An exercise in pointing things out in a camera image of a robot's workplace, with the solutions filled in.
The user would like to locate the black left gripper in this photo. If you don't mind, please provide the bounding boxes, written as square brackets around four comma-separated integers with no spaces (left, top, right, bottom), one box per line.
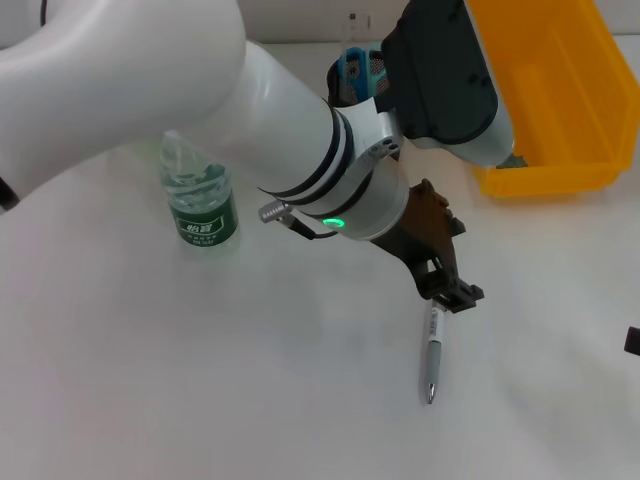
[368,177,486,315]

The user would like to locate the grey white ballpoint pen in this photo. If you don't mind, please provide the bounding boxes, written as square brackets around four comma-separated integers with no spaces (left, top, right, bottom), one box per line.
[424,298,447,406]

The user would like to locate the blue and teal scissors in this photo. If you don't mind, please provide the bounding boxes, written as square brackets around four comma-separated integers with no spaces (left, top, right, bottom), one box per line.
[336,45,390,105]

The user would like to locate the clear green-label water bottle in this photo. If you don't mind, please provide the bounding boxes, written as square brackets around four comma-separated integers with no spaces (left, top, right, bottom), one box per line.
[159,129,242,252]

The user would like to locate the black mesh pen holder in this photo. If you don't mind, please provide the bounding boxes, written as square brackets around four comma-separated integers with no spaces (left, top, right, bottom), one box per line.
[326,48,397,110]

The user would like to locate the yellow plastic bin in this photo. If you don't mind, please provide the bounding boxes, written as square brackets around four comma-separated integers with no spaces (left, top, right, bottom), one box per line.
[466,0,633,200]

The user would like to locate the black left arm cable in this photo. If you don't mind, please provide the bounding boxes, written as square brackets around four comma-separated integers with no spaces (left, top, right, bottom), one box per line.
[257,199,342,241]

